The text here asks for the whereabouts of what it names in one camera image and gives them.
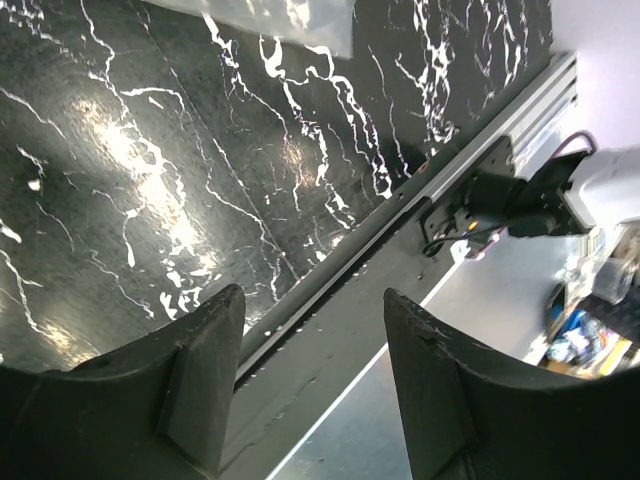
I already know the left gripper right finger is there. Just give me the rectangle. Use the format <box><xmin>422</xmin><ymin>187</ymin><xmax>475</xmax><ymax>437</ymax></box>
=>
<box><xmin>384</xmin><ymin>289</ymin><xmax>639</xmax><ymax>479</ymax></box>

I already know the clear zip top bag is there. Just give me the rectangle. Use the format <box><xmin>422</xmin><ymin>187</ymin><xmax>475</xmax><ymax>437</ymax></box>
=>
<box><xmin>152</xmin><ymin>0</ymin><xmax>355</xmax><ymax>59</ymax></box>

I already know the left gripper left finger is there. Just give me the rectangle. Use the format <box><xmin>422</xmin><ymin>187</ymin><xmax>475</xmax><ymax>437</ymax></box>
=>
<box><xmin>1</xmin><ymin>284</ymin><xmax>246</xmax><ymax>479</ymax></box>

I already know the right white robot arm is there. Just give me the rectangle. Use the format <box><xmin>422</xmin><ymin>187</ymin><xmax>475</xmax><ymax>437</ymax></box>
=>
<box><xmin>464</xmin><ymin>146</ymin><xmax>639</xmax><ymax>238</ymax></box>

